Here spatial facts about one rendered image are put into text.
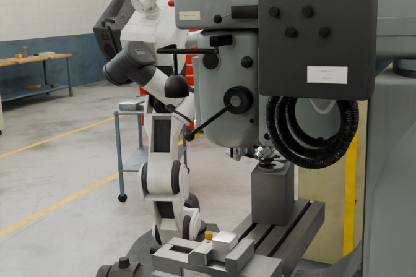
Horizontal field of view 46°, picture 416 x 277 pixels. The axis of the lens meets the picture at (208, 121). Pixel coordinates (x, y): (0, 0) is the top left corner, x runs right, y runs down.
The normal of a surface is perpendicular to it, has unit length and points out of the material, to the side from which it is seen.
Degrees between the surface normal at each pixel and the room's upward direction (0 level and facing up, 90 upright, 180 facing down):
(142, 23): 35
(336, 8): 90
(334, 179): 90
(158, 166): 60
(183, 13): 90
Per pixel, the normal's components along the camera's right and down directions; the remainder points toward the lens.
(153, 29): -0.11, -0.67
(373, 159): -0.44, 0.22
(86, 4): 0.89, 0.07
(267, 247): -0.04, -0.97
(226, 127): -0.41, 0.51
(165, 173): -0.15, -0.29
